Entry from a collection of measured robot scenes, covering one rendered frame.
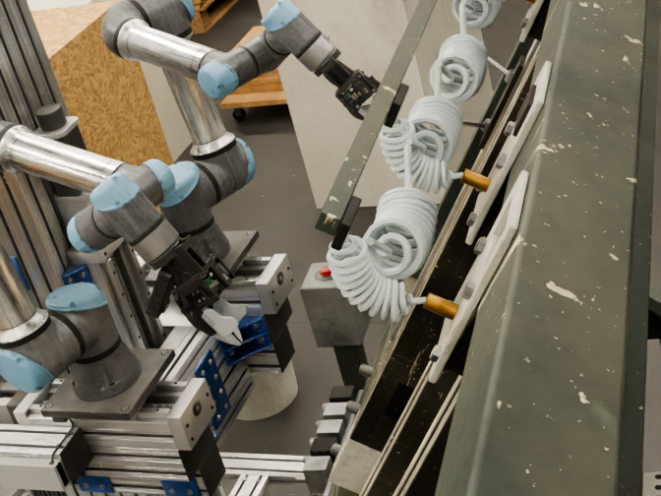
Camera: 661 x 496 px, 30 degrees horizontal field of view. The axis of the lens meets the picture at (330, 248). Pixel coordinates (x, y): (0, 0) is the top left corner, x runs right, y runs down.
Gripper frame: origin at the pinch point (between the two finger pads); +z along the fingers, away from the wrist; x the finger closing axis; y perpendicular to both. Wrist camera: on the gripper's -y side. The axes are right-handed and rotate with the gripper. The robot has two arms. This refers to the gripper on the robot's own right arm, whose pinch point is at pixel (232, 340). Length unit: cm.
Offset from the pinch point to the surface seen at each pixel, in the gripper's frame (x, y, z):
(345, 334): 73, -40, 39
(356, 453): 8.0, -3.5, 34.6
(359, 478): 7.9, -7.2, 39.8
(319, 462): 30, -33, 45
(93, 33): 188, -130, -56
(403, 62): -35, 79, -31
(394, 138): -43, 77, -26
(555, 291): -75, 99, -17
